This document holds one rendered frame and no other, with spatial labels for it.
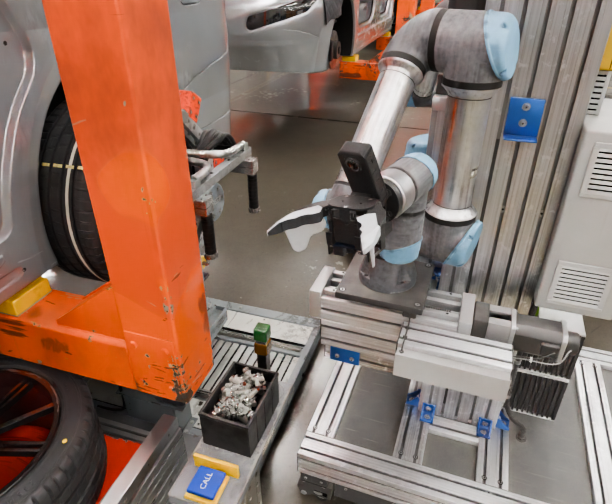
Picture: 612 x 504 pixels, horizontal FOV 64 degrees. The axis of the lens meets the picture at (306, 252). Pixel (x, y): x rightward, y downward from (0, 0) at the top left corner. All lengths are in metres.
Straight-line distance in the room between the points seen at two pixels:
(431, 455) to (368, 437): 0.20
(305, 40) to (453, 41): 3.16
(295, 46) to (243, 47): 0.40
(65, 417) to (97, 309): 0.31
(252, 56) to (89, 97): 3.13
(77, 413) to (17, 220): 0.54
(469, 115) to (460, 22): 0.17
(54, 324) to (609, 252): 1.44
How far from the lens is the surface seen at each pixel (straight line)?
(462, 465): 1.72
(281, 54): 4.11
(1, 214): 1.54
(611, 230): 1.33
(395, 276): 1.25
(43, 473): 1.41
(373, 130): 0.98
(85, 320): 1.45
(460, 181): 1.10
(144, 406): 1.90
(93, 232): 1.56
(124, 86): 1.00
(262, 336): 1.39
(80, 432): 1.46
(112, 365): 1.46
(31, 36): 1.57
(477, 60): 1.02
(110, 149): 1.07
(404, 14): 5.04
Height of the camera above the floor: 1.54
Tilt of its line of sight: 31 degrees down
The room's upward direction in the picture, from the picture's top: straight up
